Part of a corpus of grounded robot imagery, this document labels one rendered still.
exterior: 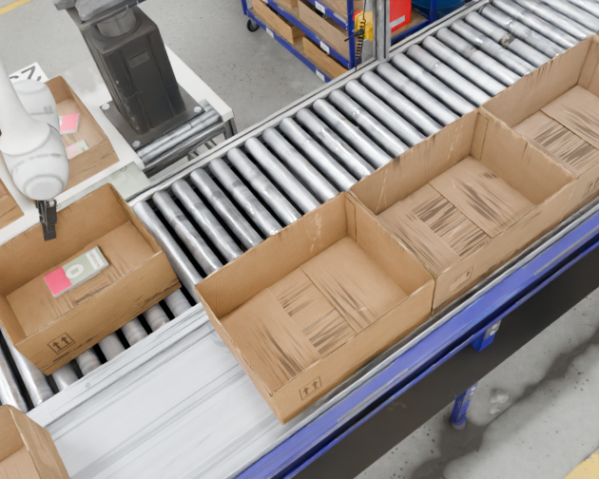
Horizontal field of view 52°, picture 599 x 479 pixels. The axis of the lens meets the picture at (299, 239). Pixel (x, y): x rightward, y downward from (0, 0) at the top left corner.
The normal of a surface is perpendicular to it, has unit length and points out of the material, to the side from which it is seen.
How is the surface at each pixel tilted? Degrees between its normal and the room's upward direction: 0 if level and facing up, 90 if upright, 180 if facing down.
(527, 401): 0
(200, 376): 0
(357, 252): 0
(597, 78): 90
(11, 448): 89
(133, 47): 90
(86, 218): 90
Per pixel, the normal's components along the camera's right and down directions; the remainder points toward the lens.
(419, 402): -0.11, -0.57
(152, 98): 0.58, 0.63
